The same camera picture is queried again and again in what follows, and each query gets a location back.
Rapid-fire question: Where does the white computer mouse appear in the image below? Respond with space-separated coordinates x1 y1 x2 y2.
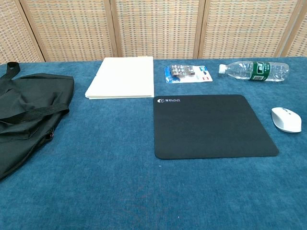
271 107 303 134

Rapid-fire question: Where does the black mouse pad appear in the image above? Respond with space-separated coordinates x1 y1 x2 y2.
153 94 280 160

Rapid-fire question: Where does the cream paper folder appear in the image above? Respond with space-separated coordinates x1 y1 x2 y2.
84 56 154 100

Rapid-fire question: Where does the battery blister pack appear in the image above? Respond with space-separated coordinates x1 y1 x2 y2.
164 64 213 84

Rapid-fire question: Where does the woven wooden folding screen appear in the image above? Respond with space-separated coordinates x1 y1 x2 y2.
0 0 307 64

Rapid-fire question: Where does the blue tablecloth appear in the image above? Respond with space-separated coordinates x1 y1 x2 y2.
0 56 307 230

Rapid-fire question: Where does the clear plastic water bottle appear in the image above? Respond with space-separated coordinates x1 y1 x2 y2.
218 60 290 82

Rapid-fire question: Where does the black fabric bag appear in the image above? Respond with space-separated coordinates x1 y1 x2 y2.
0 61 75 181

